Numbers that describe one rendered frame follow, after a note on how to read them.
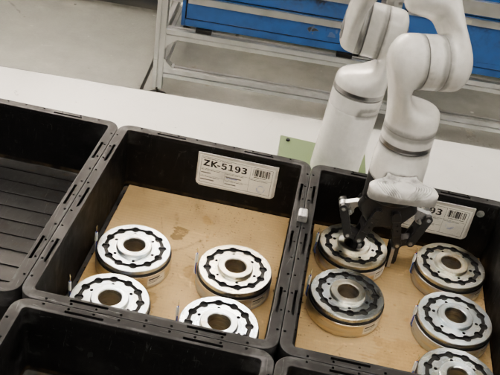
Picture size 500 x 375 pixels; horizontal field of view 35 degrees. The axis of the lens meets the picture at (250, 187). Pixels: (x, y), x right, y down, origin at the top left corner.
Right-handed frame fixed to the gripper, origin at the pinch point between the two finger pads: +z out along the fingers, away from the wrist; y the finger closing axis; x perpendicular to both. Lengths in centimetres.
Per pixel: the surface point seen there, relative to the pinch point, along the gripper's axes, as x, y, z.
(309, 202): 0.7, 10.9, -7.8
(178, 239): 0.4, 28.6, 2.2
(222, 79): -186, 28, 72
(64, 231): 14.2, 42.2, -7.8
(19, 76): -64, 71, 15
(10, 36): -222, 122, 85
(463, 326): 14.8, -10.6, -1.5
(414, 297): 6.1, -6.1, 2.2
